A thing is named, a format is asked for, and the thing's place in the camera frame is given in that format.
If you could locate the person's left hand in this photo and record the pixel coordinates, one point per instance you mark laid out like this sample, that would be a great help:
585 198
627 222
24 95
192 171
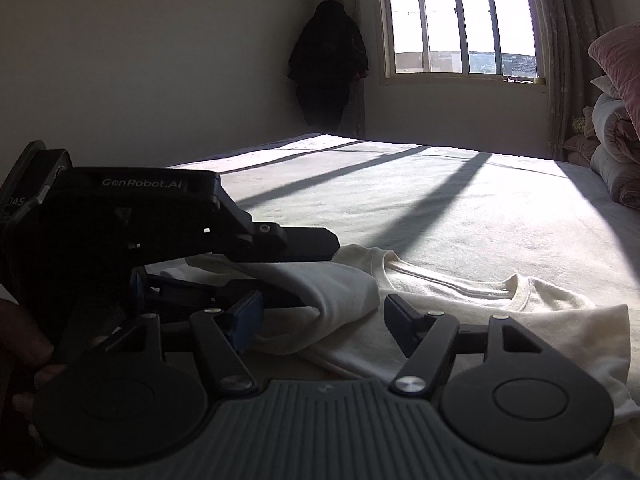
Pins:
25 330

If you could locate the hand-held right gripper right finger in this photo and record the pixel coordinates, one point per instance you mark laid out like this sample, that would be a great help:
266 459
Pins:
400 317

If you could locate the pink pillow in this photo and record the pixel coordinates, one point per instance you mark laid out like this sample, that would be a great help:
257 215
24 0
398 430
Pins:
622 65

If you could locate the patterned curtain beside pillow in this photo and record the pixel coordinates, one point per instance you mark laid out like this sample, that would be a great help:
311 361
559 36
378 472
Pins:
562 60

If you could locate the dark hanging coat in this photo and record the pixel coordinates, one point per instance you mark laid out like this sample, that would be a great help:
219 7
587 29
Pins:
325 65

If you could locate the white bear print sweatshirt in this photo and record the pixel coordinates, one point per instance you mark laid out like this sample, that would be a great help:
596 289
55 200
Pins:
475 325

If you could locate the grey bed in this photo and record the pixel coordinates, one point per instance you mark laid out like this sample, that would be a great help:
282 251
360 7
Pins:
400 190

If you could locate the window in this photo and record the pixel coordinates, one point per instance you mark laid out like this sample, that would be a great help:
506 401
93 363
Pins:
460 15

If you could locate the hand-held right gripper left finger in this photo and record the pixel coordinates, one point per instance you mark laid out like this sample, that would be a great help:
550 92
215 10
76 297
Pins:
250 320

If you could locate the folded quilt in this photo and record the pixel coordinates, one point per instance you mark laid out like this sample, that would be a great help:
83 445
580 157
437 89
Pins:
612 160

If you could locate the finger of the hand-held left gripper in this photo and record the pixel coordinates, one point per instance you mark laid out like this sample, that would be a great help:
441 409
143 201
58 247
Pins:
190 291
295 245

